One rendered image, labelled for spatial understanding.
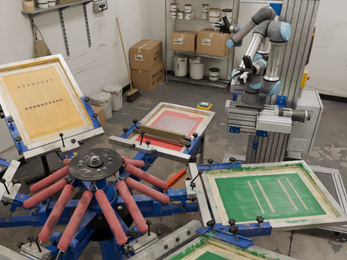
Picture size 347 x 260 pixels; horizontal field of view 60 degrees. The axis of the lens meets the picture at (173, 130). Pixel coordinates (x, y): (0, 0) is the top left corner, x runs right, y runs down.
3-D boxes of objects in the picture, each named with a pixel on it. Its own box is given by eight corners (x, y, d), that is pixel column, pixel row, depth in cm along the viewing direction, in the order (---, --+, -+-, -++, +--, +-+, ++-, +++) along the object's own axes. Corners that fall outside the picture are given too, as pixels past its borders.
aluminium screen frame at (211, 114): (161, 104, 312) (161, 101, 310) (216, 115, 292) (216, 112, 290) (120, 143, 250) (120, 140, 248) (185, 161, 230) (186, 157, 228)
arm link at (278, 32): (262, 88, 245) (273, 18, 217) (280, 93, 237) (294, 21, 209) (255, 93, 237) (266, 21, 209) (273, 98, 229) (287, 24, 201)
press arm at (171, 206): (288, 199, 207) (290, 192, 204) (292, 205, 202) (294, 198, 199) (105, 214, 195) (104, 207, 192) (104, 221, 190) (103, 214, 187)
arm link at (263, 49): (251, 65, 293) (259, 5, 265) (258, 62, 303) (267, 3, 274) (262, 68, 286) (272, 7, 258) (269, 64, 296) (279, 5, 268)
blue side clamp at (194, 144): (194, 141, 256) (194, 133, 252) (200, 142, 254) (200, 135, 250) (181, 160, 232) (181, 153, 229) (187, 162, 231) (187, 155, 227)
